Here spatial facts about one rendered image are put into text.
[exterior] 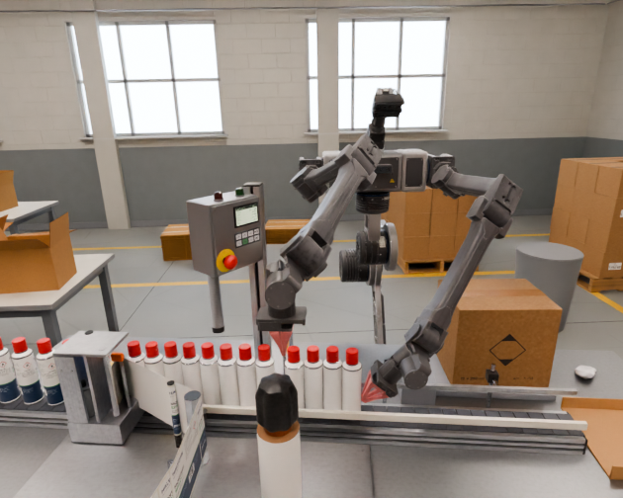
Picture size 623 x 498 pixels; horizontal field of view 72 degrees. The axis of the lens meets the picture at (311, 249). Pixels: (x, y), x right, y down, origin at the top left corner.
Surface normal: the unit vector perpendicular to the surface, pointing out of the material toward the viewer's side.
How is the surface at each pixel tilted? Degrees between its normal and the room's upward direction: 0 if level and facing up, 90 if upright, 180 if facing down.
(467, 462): 0
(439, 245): 90
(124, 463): 0
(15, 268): 90
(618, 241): 90
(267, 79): 90
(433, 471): 0
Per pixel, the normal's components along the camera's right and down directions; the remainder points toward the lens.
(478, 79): 0.04, 0.31
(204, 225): -0.65, 0.25
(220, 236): 0.77, 0.18
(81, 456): -0.02, -0.95
